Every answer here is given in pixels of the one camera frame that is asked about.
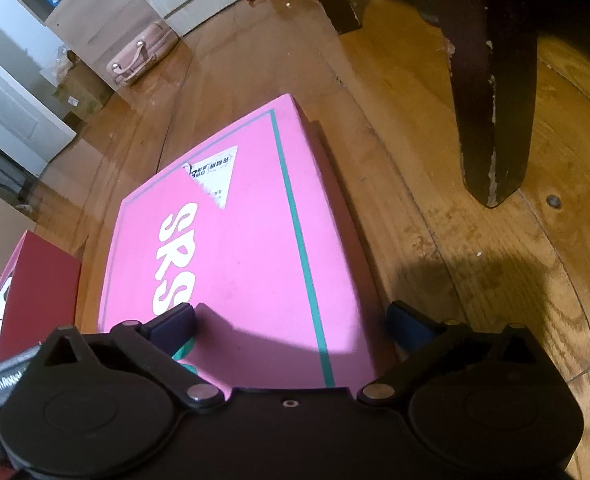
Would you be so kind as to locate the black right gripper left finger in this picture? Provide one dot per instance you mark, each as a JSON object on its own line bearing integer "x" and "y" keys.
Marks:
{"x": 104, "y": 403}

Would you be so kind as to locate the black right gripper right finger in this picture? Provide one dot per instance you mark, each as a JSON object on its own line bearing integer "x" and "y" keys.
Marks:
{"x": 467, "y": 395}

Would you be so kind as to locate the pink box lid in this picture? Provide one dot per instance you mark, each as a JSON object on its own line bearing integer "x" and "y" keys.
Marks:
{"x": 251, "y": 229}

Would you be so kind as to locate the pink open box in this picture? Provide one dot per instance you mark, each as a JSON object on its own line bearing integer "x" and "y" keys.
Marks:
{"x": 38, "y": 292}

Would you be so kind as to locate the cardboard box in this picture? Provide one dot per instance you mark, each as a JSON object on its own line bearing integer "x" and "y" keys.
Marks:
{"x": 83, "y": 91}

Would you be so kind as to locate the pink handbag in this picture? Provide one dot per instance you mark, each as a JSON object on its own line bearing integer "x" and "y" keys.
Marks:
{"x": 142, "y": 53}

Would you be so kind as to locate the dark wooden chair leg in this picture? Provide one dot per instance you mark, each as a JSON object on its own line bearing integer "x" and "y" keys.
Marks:
{"x": 491, "y": 50}

